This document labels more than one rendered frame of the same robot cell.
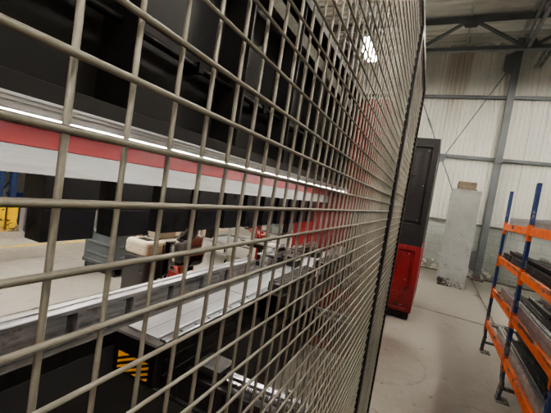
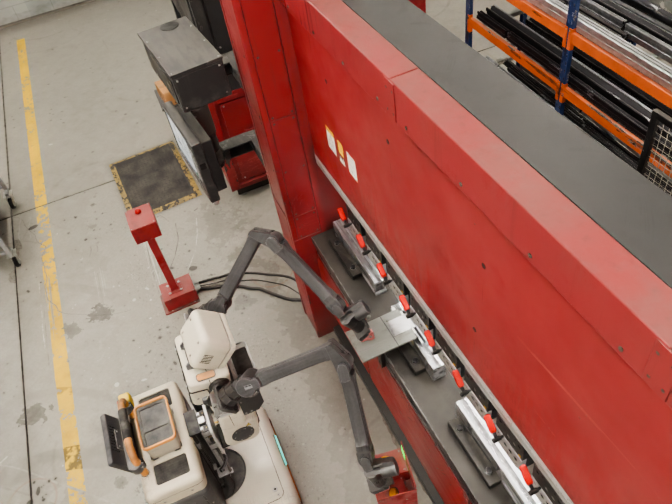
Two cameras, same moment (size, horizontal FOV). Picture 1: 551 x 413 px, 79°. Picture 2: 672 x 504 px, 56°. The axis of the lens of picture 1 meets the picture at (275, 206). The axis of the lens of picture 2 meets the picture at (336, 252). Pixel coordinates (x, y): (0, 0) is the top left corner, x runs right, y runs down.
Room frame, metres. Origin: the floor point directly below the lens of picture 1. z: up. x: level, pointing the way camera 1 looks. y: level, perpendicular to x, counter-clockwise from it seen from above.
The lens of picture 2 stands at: (1.21, 1.22, 3.29)
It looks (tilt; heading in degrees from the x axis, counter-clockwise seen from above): 46 degrees down; 319
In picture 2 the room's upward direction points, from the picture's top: 11 degrees counter-clockwise
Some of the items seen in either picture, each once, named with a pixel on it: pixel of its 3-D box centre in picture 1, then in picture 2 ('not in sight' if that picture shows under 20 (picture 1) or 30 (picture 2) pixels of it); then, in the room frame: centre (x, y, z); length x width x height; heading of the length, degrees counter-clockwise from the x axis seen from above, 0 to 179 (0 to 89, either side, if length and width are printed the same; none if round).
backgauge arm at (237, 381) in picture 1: (205, 382); not in sight; (0.94, 0.12, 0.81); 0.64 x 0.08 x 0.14; 66
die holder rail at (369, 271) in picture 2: (305, 249); (358, 255); (2.83, -0.31, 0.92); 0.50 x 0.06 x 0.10; 156
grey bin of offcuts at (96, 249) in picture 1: (125, 242); not in sight; (4.51, 1.94, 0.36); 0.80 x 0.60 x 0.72; 154
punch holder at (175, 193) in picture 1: (167, 208); not in sight; (1.25, 0.40, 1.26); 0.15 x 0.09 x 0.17; 156
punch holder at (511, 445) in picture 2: (225, 209); (518, 436); (1.62, 0.24, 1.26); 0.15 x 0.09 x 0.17; 156
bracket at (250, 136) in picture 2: not in sight; (251, 157); (3.62, -0.37, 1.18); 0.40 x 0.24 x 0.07; 156
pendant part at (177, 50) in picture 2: not in sight; (203, 120); (3.65, -0.18, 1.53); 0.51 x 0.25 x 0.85; 160
